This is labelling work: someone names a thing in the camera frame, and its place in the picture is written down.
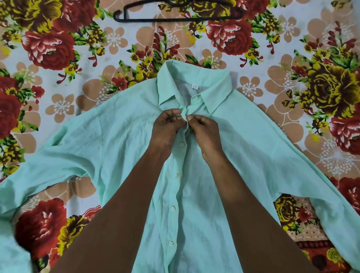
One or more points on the person's right hand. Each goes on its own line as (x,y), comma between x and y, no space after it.
(207,139)

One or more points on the mint green shirt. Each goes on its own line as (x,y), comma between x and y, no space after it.
(253,140)

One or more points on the black hanger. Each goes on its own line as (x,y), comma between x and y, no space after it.
(157,19)

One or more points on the person's right forearm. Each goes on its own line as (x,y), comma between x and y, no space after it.
(258,219)

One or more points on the person's left forearm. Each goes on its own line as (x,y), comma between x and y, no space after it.
(112,219)

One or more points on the floral bedsheet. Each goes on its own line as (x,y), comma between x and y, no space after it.
(70,56)

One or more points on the person's left hand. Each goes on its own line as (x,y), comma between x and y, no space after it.
(166,133)

